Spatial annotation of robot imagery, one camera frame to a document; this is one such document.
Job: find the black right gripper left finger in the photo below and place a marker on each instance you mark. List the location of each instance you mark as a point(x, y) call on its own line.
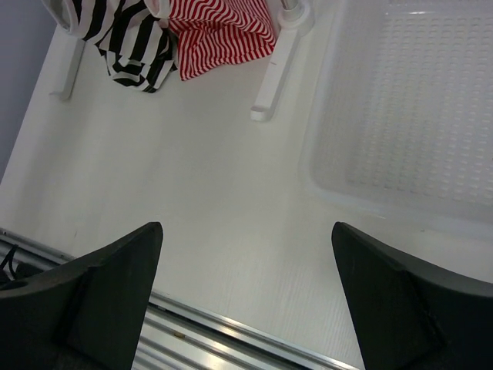
point(84, 314)

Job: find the black white striped tank top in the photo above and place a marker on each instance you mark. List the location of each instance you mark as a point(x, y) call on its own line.
point(138, 48)

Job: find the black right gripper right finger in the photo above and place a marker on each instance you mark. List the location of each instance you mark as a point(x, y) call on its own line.
point(408, 313)

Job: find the red white striped tank top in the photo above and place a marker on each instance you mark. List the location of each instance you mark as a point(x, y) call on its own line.
point(215, 33)

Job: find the aluminium rail frame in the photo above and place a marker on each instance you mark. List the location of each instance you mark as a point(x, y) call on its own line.
point(178, 335)

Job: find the white clothes rack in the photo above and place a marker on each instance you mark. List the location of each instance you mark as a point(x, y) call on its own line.
point(295, 19)

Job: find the white plastic basket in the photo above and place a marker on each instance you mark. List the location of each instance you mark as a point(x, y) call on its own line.
point(401, 122)

